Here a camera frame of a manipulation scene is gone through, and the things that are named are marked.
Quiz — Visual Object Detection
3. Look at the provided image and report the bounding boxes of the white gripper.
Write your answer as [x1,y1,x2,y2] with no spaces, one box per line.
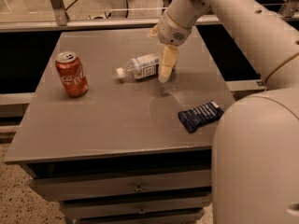
[147,11,192,83]

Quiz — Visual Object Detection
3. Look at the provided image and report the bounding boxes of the red coca-cola can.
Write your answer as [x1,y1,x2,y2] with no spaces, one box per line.
[55,51,89,97]

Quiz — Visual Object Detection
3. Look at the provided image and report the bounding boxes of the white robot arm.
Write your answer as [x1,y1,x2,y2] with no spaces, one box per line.
[152,0,299,224]

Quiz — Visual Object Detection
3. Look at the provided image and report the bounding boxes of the top grey drawer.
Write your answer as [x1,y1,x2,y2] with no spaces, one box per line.
[30,170,211,201]

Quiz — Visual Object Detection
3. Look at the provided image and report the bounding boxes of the dark blue snack packet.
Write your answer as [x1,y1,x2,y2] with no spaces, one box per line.
[178,101,224,133]

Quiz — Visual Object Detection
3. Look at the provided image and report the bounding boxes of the middle grey drawer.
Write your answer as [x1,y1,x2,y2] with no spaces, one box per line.
[60,193,211,218]

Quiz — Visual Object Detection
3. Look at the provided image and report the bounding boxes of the grey drawer cabinet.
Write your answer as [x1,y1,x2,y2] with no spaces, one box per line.
[4,27,237,224]

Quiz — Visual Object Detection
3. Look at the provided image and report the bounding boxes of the metal railing frame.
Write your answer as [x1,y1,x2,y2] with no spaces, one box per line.
[0,0,299,34]

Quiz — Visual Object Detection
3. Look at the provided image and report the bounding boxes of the clear blue plastic bottle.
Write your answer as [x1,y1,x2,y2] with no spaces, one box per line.
[116,52,160,80]

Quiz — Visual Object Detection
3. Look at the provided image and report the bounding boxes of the bottom grey drawer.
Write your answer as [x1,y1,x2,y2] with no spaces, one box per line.
[76,208,205,224]

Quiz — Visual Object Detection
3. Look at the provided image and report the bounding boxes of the grey drawer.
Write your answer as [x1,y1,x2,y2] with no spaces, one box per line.
[60,193,211,218]
[76,208,205,224]
[30,170,211,201]

